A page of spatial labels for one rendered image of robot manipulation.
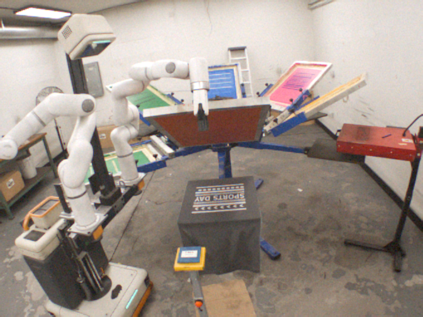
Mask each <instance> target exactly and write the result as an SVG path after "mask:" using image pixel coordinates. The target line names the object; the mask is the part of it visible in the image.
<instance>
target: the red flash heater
mask: <svg viewBox="0 0 423 317"><path fill-rule="evenodd" d="M403 132H404V130H403V129H397V128H385V127H379V126H368V125H355V124H349V123H344V124H343V126H342V129H341V132H340V133H339V136H338V138H337V141H336V147H337V152H342V153H351V154H357V155H366V156H372V157H381V158H386V159H395V160H404V161H409V162H413V160H414V157H415V158H417V154H418V149H419V140H418V138H417V135H416V133H415V136H413V135H411V134H410V130H407V131H406V132H405V136H402V134H403ZM389 134H391V135H389ZM386 135H389V136H386ZM383 136H386V137H383ZM382 137H383V138H382Z"/></svg>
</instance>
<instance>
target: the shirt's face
mask: <svg viewBox="0 0 423 317"><path fill-rule="evenodd" d="M229 184H244V194H245V205H246V210H238V211H222V212H212V213H192V210H193V204H194V200H195V194H196V188H197V187H204V186H221V185H229ZM259 217H260V214H259V207H258V203H257V196H256V190H255V185H254V179H253V175H252V176H245V177H230V178H222V179H207V180H197V181H188V184H187V187H186V192H185V195H184V199H183V204H182V206H181V211H180V214H179V219H178V223H197V222H209V221H227V220H243V219H251V218H259Z"/></svg>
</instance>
